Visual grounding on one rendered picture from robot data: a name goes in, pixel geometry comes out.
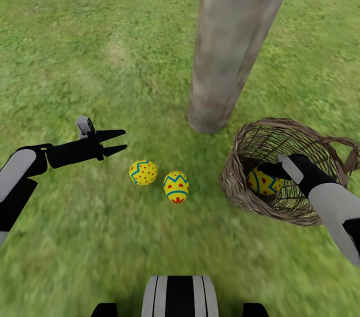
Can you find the wicker basket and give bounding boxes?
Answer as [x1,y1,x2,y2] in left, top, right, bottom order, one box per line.
[220,117,360,228]

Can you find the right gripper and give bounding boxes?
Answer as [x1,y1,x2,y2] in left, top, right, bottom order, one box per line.
[257,161,292,182]

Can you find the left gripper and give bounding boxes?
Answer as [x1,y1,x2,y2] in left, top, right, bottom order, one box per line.
[64,129,127,164]

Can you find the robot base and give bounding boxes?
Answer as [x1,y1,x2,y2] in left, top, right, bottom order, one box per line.
[91,302,269,317]

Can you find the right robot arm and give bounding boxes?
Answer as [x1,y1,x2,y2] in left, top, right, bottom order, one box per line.
[257,152,360,266]

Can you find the easter egg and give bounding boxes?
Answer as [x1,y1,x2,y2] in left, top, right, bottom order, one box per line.
[129,160,158,186]
[246,165,287,199]
[163,171,189,204]

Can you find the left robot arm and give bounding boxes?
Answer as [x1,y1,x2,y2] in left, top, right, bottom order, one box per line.
[0,115,127,248]

